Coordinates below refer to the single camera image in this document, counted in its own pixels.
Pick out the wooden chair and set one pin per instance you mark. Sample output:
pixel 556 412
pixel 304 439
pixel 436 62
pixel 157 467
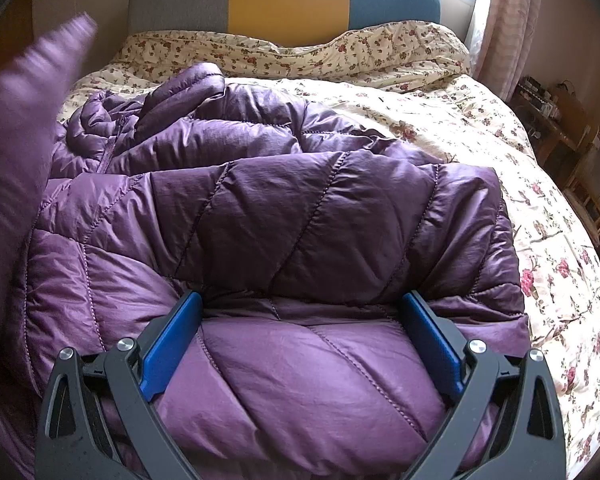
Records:
pixel 592 190

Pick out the pink patterned curtain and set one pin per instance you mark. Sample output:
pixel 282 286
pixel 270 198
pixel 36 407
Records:
pixel 510 25

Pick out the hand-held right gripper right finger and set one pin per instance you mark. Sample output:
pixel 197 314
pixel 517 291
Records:
pixel 430 340

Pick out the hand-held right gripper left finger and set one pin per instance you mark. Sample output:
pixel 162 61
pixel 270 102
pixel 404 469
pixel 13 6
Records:
pixel 172 340

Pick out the floral bed cover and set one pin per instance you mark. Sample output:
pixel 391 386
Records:
pixel 545 240

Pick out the cluttered wooden shelf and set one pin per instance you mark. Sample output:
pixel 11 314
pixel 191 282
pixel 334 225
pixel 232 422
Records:
pixel 555 115

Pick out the small-flowered folded quilt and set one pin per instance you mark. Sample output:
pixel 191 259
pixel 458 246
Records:
pixel 300 55

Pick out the purple quilted jacket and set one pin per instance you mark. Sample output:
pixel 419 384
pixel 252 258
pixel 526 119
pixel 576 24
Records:
pixel 300 210

